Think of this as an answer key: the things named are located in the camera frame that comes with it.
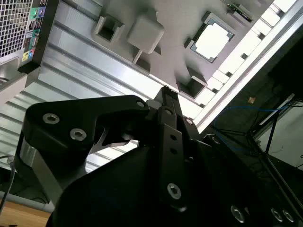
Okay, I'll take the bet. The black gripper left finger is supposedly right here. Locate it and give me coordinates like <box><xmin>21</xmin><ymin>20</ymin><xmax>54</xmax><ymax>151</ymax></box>
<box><xmin>14</xmin><ymin>86</ymin><xmax>189</xmax><ymax>212</ymax></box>

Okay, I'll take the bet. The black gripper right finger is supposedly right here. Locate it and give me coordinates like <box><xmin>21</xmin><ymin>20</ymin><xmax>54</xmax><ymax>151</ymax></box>
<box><xmin>171</xmin><ymin>92</ymin><xmax>303</xmax><ymax>227</ymax></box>

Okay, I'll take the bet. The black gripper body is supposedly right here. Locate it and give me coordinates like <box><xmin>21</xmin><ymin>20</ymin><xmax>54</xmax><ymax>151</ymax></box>
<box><xmin>46</xmin><ymin>144</ymin><xmax>234</xmax><ymax>227</ymax></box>

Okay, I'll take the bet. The silver square CPU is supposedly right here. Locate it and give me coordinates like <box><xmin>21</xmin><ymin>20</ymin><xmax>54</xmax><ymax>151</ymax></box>
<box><xmin>189</xmin><ymin>22</ymin><xmax>235</xmax><ymax>63</ymax></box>

